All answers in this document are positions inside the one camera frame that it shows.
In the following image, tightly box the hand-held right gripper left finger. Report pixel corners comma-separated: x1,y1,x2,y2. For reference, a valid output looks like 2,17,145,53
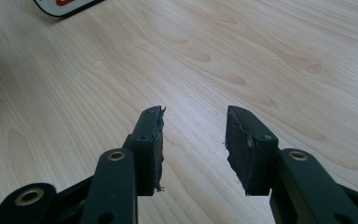
122,105,167,197

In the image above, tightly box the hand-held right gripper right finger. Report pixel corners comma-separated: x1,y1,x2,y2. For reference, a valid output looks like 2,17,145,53
224,105,281,197

